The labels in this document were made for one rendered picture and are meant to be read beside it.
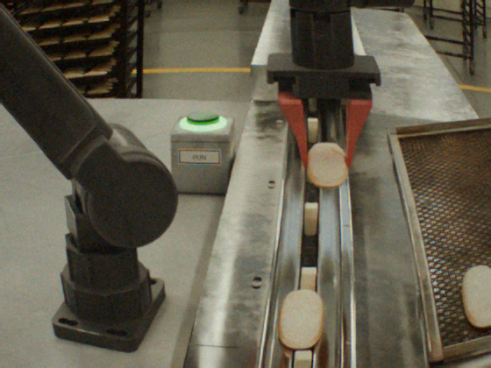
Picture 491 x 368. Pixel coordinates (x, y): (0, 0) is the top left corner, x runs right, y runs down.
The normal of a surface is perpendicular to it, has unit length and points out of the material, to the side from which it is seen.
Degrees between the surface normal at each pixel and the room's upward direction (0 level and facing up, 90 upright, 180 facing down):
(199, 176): 90
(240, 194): 0
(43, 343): 0
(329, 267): 0
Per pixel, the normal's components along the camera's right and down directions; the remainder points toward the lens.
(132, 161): 0.40, 0.35
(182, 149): -0.08, 0.38
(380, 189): 0.00, -0.92
